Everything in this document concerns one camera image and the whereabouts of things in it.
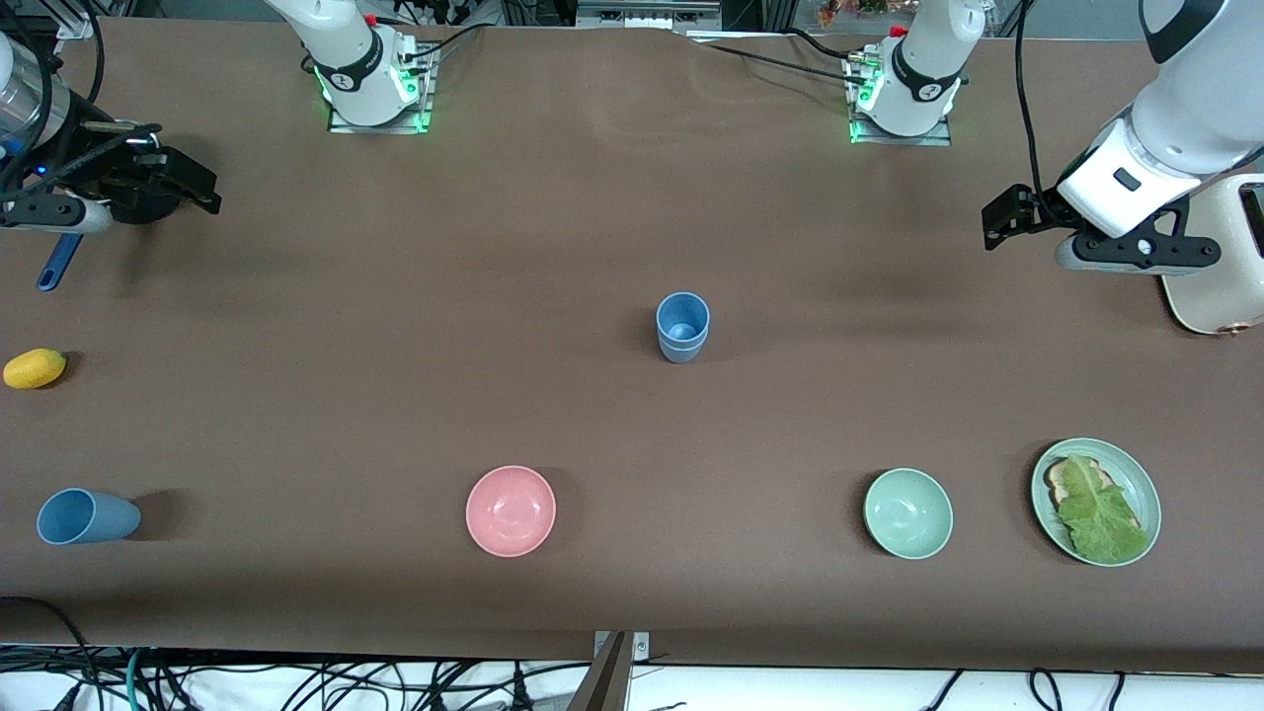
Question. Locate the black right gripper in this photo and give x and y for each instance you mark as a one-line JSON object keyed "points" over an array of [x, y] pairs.
{"points": [[138, 188]]}

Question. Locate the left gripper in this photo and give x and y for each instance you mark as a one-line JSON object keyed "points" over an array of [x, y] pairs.
{"points": [[1041, 210]]}

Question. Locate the blue plastic cup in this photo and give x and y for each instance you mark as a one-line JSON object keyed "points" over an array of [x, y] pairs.
{"points": [[681, 355], [109, 518], [681, 321]]}

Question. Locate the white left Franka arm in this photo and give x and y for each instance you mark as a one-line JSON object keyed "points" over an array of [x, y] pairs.
{"points": [[928, 59]]}

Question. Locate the cream toaster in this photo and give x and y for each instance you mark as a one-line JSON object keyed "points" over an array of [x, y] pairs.
{"points": [[1224, 296]]}

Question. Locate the yellow lemon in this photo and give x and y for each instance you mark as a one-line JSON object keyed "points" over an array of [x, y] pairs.
{"points": [[35, 368]]}

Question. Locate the toast bread slice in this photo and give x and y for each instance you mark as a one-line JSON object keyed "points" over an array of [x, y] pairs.
{"points": [[1057, 482]]}

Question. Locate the white power strip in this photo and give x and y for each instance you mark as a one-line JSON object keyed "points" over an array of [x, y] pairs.
{"points": [[444, 10]]}

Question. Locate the mint green plate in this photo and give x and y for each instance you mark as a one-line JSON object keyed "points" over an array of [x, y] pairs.
{"points": [[1145, 494]]}

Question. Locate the green lettuce leaf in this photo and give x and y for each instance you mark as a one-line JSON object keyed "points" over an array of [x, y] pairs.
{"points": [[1101, 518]]}

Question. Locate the mint green bowl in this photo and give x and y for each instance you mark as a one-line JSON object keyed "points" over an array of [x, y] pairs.
{"points": [[908, 513]]}

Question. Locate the grey metal box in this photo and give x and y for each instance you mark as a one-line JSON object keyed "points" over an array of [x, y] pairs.
{"points": [[647, 12]]}

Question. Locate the pink bowl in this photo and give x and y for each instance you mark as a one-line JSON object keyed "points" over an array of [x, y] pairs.
{"points": [[511, 512]]}

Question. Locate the metal table clamp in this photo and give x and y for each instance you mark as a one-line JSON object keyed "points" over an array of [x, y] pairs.
{"points": [[642, 647]]}

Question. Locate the grey metal bar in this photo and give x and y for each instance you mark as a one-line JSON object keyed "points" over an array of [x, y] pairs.
{"points": [[604, 686]]}

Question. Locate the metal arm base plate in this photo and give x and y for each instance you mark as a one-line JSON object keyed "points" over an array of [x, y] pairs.
{"points": [[943, 138], [427, 99]]}

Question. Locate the aluminium frame extrusion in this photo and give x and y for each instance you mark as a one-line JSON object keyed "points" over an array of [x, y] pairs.
{"points": [[79, 22]]}

